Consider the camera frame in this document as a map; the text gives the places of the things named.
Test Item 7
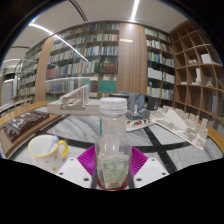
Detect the ceiling light strip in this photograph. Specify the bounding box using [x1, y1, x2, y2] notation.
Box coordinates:
[130, 0, 141, 23]

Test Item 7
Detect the beige architectural model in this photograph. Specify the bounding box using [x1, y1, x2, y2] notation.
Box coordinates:
[46, 83, 102, 116]

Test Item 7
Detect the tall narrow book shelf unit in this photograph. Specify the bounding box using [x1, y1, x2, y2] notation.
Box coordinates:
[144, 27, 176, 101]

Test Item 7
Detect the white architectural site model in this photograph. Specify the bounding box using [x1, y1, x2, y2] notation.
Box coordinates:
[149, 105, 210, 151]

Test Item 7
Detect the long curved book shelf unit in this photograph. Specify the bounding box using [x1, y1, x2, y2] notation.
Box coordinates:
[13, 22, 120, 103]

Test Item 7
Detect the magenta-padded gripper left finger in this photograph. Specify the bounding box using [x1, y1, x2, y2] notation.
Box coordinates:
[55, 145, 100, 189]

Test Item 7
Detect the open wooden cubby shelf unit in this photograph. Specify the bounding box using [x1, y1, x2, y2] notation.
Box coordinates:
[169, 19, 224, 125]

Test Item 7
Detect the white mug with yellow rim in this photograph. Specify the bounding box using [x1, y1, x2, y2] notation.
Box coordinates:
[27, 134, 70, 174]

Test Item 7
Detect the light blue plastic spoon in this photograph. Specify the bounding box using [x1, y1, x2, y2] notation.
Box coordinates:
[44, 134, 60, 155]

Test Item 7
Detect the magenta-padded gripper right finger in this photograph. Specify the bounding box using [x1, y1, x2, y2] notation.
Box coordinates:
[128, 145, 169, 189]

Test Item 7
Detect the clear plastic drink bottle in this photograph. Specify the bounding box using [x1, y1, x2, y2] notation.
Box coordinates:
[94, 96, 133, 190]

